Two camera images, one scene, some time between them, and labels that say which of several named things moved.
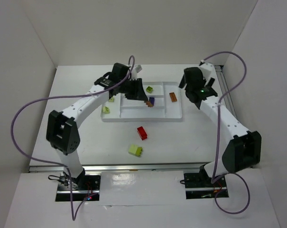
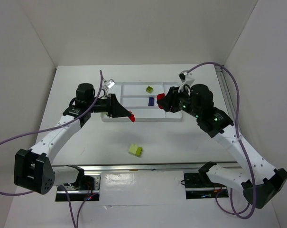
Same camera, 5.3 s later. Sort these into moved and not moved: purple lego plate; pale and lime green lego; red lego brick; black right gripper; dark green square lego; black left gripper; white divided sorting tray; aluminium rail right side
Moved: red lego brick; black left gripper; black right gripper
Not moved: purple lego plate; aluminium rail right side; dark green square lego; pale and lime green lego; white divided sorting tray
